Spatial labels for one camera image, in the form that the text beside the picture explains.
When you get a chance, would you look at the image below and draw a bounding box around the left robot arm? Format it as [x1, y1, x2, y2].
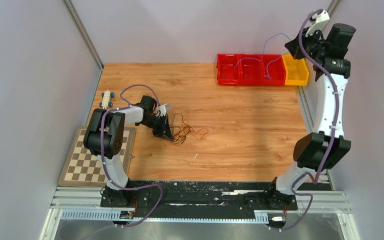
[83, 95, 174, 207]

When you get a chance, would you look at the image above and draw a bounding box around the right red bin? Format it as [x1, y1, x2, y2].
[262, 54, 286, 86]

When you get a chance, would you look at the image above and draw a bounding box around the toy block car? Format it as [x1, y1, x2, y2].
[99, 90, 115, 110]

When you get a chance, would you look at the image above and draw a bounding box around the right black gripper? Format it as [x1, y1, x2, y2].
[286, 26, 328, 61]

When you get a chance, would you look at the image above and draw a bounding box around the dark brown wire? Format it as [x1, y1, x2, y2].
[167, 112, 192, 146]

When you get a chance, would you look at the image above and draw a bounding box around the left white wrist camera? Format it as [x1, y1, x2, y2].
[155, 103, 171, 117]

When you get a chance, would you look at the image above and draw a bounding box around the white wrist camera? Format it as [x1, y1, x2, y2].
[305, 9, 330, 37]
[155, 103, 171, 117]

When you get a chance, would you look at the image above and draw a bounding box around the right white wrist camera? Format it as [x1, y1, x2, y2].
[305, 9, 330, 37]

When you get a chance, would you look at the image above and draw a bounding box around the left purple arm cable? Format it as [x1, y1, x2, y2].
[99, 84, 163, 229]

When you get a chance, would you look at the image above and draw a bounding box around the yellow bin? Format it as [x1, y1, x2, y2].
[282, 54, 309, 87]

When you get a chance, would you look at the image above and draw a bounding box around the wooden chessboard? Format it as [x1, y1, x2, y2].
[58, 125, 136, 187]

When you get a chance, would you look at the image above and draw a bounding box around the aluminium frame rail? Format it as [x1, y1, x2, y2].
[51, 187, 352, 214]

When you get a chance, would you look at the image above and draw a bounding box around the slotted cable duct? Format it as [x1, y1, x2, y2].
[60, 209, 269, 224]

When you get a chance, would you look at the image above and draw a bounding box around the orange wire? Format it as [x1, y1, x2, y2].
[170, 117, 210, 142]

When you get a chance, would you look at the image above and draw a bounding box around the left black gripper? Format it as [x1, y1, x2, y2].
[142, 114, 174, 142]

